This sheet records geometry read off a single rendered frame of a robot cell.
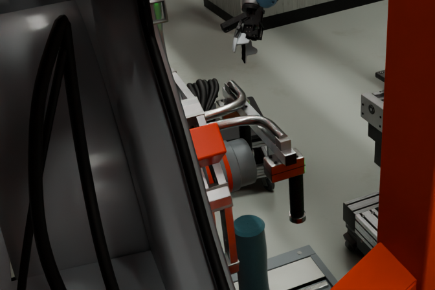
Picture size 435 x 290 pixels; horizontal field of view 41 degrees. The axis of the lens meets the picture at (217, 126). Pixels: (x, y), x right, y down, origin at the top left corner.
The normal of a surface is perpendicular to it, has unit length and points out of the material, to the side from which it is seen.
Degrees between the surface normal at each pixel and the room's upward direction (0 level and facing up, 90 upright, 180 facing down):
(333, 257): 0
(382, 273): 36
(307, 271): 0
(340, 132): 0
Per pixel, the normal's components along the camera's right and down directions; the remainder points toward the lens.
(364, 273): -0.63, -0.54
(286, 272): -0.10, -0.86
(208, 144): 0.17, -0.30
